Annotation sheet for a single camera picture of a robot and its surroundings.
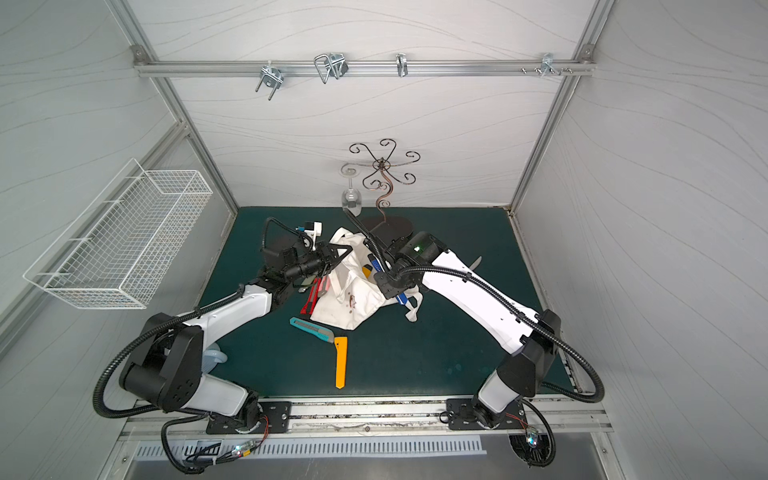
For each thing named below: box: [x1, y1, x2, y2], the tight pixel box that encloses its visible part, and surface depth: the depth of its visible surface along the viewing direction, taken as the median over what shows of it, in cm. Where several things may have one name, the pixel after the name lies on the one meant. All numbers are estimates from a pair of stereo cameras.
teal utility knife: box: [289, 317, 334, 344], surface depth 90 cm
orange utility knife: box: [334, 336, 348, 390], surface depth 84 cm
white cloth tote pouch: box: [310, 227, 423, 331], surface depth 84 cm
